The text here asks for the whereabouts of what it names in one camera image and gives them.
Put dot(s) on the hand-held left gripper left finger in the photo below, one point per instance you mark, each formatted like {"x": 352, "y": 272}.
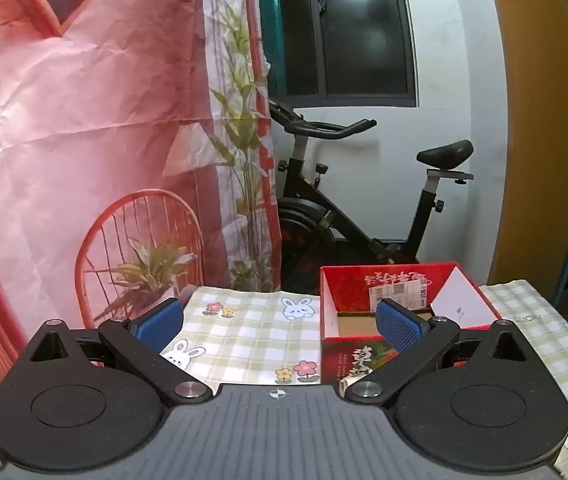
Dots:
{"x": 156, "y": 322}

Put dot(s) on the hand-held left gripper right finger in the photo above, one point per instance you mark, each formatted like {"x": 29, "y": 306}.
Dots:
{"x": 399, "y": 325}

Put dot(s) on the red strawberry print box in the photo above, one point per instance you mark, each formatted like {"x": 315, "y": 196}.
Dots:
{"x": 349, "y": 285}

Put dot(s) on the white paper card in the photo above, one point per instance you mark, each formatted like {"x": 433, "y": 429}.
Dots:
{"x": 464, "y": 297}

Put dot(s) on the green checked rabbit tablecloth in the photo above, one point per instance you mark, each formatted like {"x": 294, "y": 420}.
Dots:
{"x": 244, "y": 330}

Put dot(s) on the black exercise bike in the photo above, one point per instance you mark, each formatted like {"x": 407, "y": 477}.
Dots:
{"x": 314, "y": 215}

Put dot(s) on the yellow wooden door panel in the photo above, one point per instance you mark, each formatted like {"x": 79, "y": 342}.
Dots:
{"x": 529, "y": 135}

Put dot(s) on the dark window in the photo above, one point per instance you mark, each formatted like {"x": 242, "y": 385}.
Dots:
{"x": 359, "y": 30}

